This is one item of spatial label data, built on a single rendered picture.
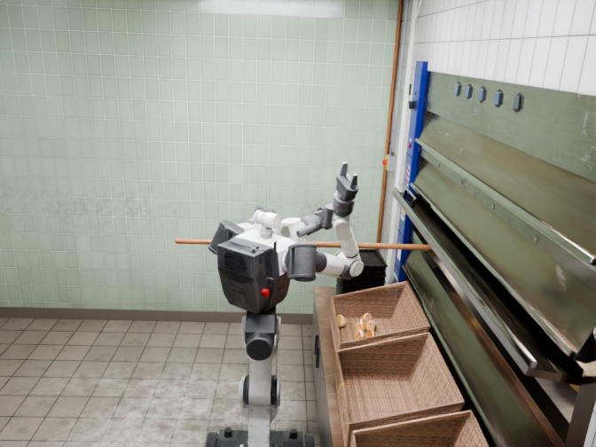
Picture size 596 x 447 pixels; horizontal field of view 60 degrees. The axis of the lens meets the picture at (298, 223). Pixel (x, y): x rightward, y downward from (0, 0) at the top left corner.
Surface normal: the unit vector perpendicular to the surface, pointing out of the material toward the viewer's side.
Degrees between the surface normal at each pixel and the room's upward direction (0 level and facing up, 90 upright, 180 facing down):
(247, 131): 90
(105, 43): 90
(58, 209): 90
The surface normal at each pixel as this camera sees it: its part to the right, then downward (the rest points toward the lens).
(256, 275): 0.83, 0.21
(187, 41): 0.02, 0.32
